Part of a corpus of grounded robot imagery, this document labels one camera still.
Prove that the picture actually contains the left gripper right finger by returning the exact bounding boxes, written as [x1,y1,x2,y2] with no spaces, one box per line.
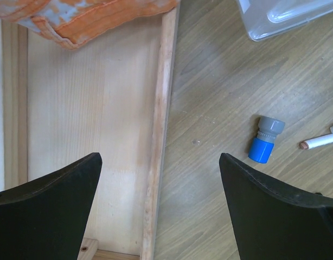
[219,153,333,259]

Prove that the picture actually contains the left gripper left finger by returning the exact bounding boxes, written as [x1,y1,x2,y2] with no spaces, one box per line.
[0,153,103,259]

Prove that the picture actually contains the blue grey stamp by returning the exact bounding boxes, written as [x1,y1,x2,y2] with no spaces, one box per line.
[248,116,285,164]

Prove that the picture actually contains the brown tip white marker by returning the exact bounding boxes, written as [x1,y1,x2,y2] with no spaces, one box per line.
[299,133,333,150]

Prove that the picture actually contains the wooden clothes rack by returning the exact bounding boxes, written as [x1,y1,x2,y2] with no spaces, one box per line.
[0,8,179,259]

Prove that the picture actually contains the orange bleached shorts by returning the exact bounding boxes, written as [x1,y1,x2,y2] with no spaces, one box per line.
[0,0,179,50]

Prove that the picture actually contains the white drawer organizer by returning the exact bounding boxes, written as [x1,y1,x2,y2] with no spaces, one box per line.
[236,0,333,42]

